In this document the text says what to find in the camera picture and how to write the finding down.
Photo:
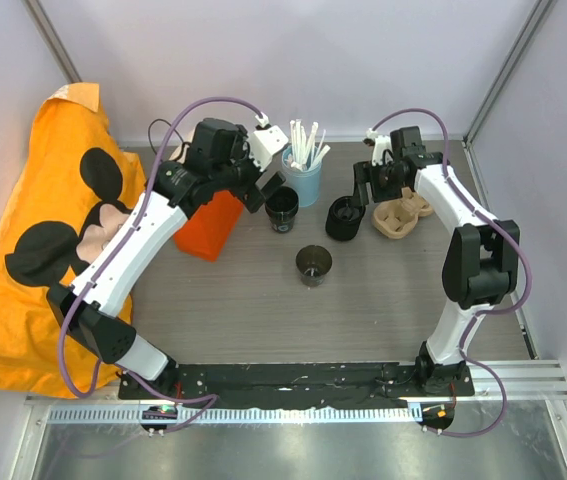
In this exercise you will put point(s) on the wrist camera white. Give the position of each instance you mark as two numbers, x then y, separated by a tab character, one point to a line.
379	144
265	142

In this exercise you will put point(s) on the orange paper bag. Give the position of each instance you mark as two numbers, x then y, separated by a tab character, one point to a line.
208	225

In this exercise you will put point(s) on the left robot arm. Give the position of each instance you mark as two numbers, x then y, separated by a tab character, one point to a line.
88	309

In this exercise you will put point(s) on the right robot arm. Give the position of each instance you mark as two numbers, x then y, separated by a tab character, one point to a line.
481	264

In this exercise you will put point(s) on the light blue tin cup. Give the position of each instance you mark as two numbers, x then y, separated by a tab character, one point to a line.
305	183

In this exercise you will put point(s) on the orange cartoon mouse cloth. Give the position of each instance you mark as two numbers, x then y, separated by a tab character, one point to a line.
76	190

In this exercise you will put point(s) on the stack of black cups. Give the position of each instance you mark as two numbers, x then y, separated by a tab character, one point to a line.
282	208

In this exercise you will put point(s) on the black paper coffee cup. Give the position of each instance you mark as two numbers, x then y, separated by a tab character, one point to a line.
313	263

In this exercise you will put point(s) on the white wrapped straws bundle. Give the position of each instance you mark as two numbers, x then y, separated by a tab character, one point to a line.
307	150

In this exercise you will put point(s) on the slotted aluminium rail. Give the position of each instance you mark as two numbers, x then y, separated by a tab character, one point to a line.
159	414

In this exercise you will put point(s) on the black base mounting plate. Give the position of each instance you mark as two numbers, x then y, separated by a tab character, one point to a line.
302	386

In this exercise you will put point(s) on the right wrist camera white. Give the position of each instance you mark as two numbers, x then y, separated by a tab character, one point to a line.
379	144

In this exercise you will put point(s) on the brown pulp cup carrier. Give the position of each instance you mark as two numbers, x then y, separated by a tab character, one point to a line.
395	219

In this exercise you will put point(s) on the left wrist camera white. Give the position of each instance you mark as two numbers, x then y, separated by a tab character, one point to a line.
265	142

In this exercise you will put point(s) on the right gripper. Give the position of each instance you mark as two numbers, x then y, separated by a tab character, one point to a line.
364	173

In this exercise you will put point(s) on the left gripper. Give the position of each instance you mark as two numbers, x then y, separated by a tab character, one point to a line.
256	197

